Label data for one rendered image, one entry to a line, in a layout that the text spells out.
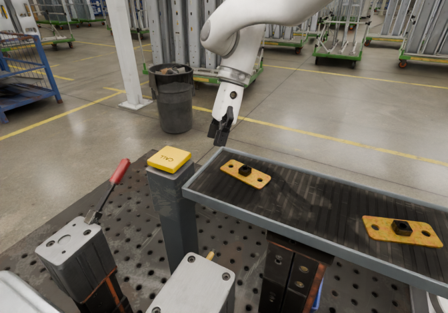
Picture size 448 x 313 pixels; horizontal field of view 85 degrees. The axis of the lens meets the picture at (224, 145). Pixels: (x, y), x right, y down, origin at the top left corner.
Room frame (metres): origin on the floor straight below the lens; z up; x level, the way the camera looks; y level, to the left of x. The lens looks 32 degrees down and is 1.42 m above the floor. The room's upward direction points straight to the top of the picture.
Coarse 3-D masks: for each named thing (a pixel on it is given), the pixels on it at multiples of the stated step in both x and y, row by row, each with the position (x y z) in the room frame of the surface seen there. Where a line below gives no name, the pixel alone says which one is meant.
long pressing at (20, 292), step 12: (0, 276) 0.24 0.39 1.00; (12, 276) 0.24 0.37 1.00; (0, 288) 0.22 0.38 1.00; (12, 288) 0.22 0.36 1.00; (24, 288) 0.22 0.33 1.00; (0, 300) 0.20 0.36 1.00; (12, 300) 0.20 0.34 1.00; (24, 300) 0.20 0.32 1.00; (36, 300) 0.20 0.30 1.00; (48, 300) 0.20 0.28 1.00; (0, 312) 0.19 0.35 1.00; (12, 312) 0.19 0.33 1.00; (24, 312) 0.19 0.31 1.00; (36, 312) 0.19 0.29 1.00; (48, 312) 0.19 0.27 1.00; (60, 312) 0.19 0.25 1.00
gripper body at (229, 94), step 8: (224, 80) 0.60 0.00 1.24; (224, 88) 0.60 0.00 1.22; (232, 88) 0.58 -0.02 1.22; (240, 88) 0.59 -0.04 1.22; (224, 96) 0.58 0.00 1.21; (232, 96) 0.58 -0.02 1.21; (240, 96) 0.58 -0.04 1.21; (216, 104) 0.61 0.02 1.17; (224, 104) 0.57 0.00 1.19; (232, 104) 0.57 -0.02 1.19; (240, 104) 0.57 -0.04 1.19; (216, 112) 0.59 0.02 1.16; (224, 112) 0.56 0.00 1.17
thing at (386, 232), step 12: (372, 216) 0.23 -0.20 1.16; (372, 228) 0.21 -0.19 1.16; (384, 228) 0.21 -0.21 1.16; (396, 228) 0.21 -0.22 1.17; (408, 228) 0.21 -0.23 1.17; (420, 228) 0.21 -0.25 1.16; (432, 228) 0.21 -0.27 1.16; (384, 240) 0.20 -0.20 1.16; (396, 240) 0.19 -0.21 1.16; (408, 240) 0.19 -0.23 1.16; (420, 240) 0.19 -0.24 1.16; (432, 240) 0.19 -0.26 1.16
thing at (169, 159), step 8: (160, 152) 0.40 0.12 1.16; (168, 152) 0.40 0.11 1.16; (176, 152) 0.40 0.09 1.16; (184, 152) 0.40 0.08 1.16; (152, 160) 0.37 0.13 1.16; (160, 160) 0.37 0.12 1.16; (168, 160) 0.37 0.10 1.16; (176, 160) 0.37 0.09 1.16; (184, 160) 0.38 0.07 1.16; (160, 168) 0.36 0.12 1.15; (168, 168) 0.35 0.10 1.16; (176, 168) 0.35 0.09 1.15
